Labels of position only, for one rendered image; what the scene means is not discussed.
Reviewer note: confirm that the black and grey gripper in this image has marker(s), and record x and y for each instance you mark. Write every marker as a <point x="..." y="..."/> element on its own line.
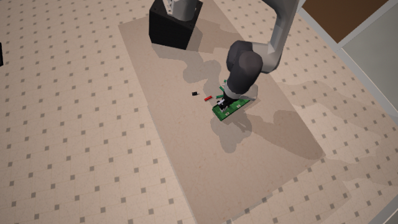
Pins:
<point x="225" y="102"/>

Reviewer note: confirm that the green three-compartment bin rack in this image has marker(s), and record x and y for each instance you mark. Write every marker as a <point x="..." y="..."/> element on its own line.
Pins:
<point x="235" y="106"/>

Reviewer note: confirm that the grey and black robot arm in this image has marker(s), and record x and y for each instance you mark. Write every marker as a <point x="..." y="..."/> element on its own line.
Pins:
<point x="247" y="59"/>

